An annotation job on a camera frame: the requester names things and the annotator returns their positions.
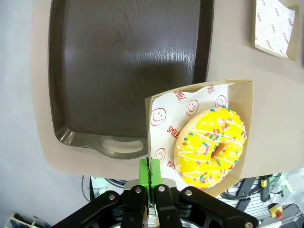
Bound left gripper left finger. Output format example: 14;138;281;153
51;159;152;228

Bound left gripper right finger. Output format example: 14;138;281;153
149;159;259;228

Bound yellow sprinkle donut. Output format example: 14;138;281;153
174;107;247;190

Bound smiley print paper liner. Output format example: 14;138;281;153
254;0;295;58
150;83;230;171

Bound kraft paper food box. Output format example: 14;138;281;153
250;0;300;62
144;79;255;198

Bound brown plastic serving tray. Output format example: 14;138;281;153
48;0;216;160

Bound black device under table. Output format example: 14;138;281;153
260;174;273;202

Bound yellow emergency stop button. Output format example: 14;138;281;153
267;203;285;219

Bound storage bin with blue items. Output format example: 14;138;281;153
6;212;52;228

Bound black cable under table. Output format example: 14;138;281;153
81;175;93;202

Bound grey aluminium frame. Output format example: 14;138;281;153
219;177;270;216

